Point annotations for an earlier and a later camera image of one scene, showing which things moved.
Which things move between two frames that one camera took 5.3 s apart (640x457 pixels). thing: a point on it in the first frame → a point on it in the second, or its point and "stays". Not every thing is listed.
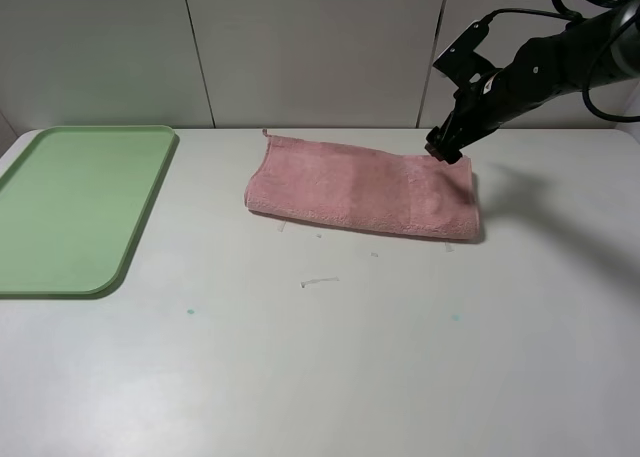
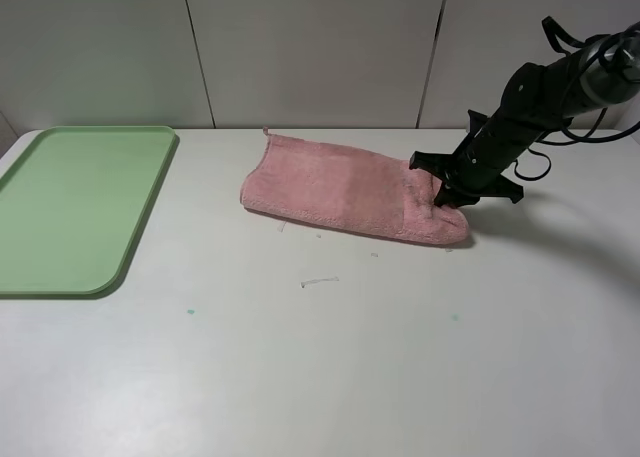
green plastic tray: x=70 y=204 stays
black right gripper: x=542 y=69 → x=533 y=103
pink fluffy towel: x=406 y=192 stays
